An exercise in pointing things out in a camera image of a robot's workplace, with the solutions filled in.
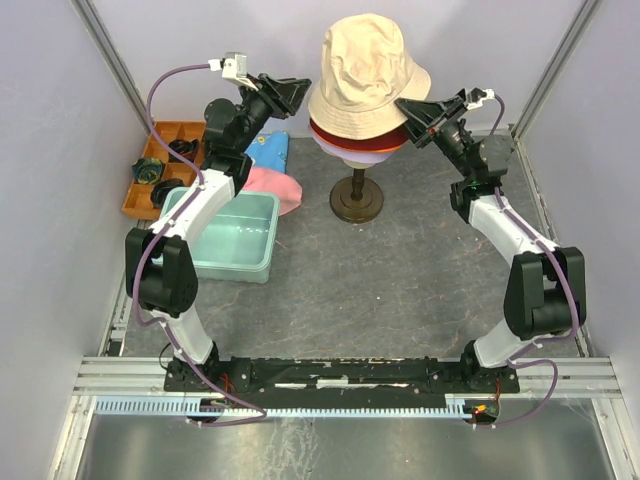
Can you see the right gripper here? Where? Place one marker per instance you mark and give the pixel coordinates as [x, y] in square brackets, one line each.
[420, 116]

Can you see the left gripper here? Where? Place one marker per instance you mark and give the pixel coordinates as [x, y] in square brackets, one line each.
[282, 96]

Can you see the dark red hat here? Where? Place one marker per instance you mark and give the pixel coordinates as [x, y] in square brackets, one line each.
[389, 141]

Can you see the blue printed cloth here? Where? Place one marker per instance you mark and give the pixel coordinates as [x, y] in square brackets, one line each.
[270, 151]

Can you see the orange bucket hat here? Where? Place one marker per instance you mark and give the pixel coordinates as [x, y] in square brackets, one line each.
[365, 145]

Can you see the beige bucket hat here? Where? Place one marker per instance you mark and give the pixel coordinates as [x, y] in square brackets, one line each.
[365, 68]

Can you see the purple bucket hat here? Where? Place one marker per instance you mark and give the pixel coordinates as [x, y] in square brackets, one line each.
[357, 157]

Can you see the pink bucket hat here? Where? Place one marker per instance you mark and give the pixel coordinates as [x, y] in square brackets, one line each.
[284, 187]

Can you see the cream mannequin head stand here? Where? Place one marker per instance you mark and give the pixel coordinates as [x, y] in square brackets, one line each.
[356, 199]

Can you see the teal plastic basket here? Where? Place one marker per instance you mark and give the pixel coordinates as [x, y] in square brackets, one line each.
[237, 244]

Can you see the wooden compartment tray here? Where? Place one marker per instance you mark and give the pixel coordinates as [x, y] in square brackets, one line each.
[137, 204]

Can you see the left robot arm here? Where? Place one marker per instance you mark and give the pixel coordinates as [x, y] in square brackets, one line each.
[160, 272]

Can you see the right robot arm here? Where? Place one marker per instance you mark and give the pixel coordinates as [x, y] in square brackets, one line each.
[545, 299]

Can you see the yellow blue rolled tie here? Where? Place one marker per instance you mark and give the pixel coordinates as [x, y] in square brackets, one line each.
[148, 170]

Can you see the dark brown rolled tie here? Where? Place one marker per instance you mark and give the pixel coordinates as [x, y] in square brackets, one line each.
[160, 191]

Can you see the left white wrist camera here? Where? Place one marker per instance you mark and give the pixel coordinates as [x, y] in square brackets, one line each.
[233, 68]

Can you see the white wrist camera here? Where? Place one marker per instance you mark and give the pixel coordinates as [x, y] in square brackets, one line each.
[476, 97]
[233, 68]

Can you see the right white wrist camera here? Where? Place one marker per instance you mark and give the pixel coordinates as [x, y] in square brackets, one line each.
[476, 97]

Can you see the right aluminium corner post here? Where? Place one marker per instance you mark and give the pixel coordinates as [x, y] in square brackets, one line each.
[563, 52]

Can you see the aluminium corner post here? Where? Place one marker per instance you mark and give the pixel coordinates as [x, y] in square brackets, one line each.
[96, 28]
[563, 52]

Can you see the left aluminium corner post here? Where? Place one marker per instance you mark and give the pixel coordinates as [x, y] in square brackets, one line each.
[96, 28]

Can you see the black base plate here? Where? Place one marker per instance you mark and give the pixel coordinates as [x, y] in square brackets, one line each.
[357, 383]

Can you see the light blue cable duct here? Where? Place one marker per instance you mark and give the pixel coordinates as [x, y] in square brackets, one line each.
[195, 407]

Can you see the aluminium front rail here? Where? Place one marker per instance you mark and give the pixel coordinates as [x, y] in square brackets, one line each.
[142, 376]

